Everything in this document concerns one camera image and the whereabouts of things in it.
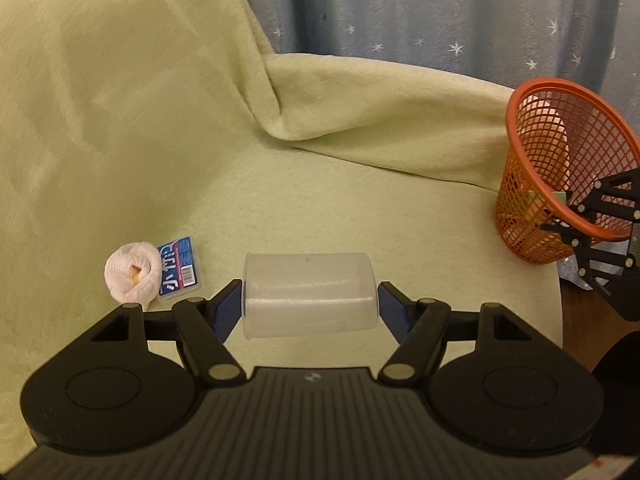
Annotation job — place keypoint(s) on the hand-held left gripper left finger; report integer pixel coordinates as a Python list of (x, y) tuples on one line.
[(227, 310)]

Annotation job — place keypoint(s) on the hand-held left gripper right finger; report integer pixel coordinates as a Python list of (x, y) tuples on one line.
[(392, 310)]

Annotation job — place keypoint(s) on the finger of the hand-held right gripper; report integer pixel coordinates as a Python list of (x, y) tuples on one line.
[(615, 197), (595, 260)]

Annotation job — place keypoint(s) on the green and white medicine box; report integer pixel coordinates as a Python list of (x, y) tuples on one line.
[(561, 195)]

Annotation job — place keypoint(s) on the clear plastic cup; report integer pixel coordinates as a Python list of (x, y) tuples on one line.
[(310, 295)]

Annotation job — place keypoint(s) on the orange mesh plastic basket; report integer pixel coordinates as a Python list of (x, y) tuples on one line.
[(520, 220)]

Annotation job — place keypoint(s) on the clear box with blue label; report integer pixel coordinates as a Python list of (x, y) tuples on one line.
[(180, 267)]

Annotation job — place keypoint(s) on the white rolled knit sock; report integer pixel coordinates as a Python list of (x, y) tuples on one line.
[(127, 272)]

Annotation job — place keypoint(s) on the blue star-patterned curtain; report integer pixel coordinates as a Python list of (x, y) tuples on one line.
[(425, 10)]

